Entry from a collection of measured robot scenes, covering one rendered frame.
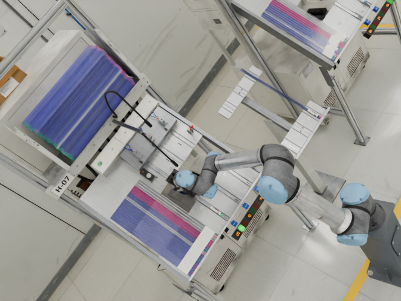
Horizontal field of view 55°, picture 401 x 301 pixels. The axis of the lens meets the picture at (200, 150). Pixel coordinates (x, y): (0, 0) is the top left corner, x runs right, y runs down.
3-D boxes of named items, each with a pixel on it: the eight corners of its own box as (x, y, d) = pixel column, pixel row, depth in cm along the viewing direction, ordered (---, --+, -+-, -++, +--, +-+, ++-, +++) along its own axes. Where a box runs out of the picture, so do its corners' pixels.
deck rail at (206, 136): (261, 173, 213) (264, 171, 207) (259, 176, 213) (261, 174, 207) (157, 103, 223) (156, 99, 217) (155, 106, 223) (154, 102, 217)
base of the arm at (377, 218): (389, 205, 176) (383, 194, 170) (379, 235, 171) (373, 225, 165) (357, 199, 187) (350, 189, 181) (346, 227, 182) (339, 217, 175)
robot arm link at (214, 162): (290, 131, 152) (201, 149, 186) (284, 154, 146) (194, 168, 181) (304, 147, 158) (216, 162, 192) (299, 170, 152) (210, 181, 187)
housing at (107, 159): (161, 110, 223) (159, 101, 209) (108, 179, 212) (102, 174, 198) (150, 103, 224) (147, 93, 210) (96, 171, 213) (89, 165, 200)
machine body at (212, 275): (276, 212, 276) (233, 165, 237) (221, 299, 260) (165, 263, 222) (217, 185, 325) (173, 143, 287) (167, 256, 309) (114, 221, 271)
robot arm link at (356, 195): (376, 194, 172) (368, 178, 163) (373, 221, 165) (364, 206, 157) (349, 194, 179) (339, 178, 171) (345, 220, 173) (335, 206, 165)
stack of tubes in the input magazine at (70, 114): (136, 83, 200) (99, 44, 183) (73, 162, 189) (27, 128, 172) (125, 80, 209) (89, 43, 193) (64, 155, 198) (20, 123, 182)
